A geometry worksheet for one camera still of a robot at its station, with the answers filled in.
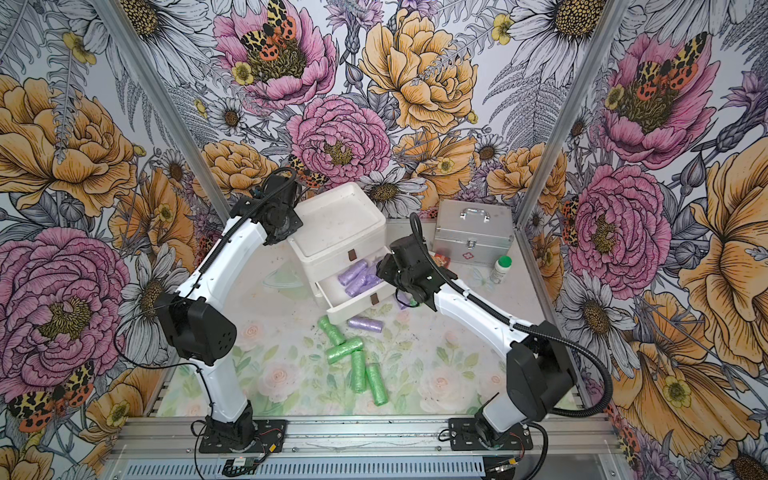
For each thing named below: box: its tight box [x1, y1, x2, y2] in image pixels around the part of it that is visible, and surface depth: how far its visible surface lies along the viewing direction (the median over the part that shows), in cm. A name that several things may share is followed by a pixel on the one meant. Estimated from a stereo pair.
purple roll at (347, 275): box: [338, 260, 368, 286], surface depth 96 cm
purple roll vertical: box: [363, 260, 383, 289], surface depth 93 cm
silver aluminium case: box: [432, 199, 514, 266], surface depth 104 cm
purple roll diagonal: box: [345, 271, 376, 298], surface depth 92 cm
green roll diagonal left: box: [325, 337, 364, 364], surface depth 88 cm
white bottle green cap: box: [490, 256, 513, 285], surface depth 101 cm
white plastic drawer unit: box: [288, 182, 395, 325], surface depth 89 cm
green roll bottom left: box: [351, 350, 367, 393], surface depth 85 cm
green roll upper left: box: [318, 315, 347, 346], surface depth 91 cm
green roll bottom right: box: [366, 363, 389, 407], surface depth 83 cm
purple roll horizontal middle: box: [347, 318, 384, 333], surface depth 93 cm
